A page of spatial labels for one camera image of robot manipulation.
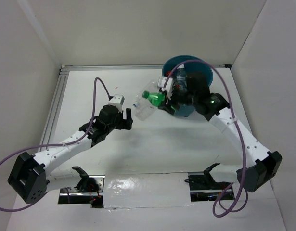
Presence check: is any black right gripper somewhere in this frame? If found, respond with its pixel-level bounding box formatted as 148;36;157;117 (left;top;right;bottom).
158;85;197;115

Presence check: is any green plastic bottle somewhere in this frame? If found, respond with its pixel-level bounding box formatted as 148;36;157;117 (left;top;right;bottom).
142;91;166;107

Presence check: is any large clear plastic bottle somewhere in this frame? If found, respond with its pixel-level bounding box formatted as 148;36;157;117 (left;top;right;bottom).
133;80;159;121

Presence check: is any clear bottle blue label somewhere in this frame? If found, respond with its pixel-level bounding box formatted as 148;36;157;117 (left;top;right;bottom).
176;64;187;91

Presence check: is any clear bottle red cap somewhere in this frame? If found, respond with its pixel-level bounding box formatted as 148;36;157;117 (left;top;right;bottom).
165;70;177;79

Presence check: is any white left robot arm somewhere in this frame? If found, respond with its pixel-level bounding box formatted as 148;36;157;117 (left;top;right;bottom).
8;105;133;204

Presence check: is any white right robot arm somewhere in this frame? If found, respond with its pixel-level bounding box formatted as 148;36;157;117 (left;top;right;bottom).
157;72;282;193

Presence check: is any teal plastic bin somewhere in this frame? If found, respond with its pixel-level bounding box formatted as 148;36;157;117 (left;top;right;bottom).
162;55;213;117

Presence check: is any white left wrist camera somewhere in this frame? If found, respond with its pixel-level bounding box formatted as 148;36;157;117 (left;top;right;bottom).
108;94;125;109

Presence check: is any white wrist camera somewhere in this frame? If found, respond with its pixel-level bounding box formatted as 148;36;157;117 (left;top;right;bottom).
157;77;174;99
108;94;125;109

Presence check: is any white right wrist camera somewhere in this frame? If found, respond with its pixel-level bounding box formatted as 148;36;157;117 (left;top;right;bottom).
157;77;174;99

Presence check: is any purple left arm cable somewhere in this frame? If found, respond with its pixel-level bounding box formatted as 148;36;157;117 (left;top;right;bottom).
0;77;113;212

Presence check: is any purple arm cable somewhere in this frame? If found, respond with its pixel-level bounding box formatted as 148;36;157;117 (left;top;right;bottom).
162;60;249;218
0;77;113;212

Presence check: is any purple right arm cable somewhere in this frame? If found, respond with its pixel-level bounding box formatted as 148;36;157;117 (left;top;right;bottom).
162;60;249;218

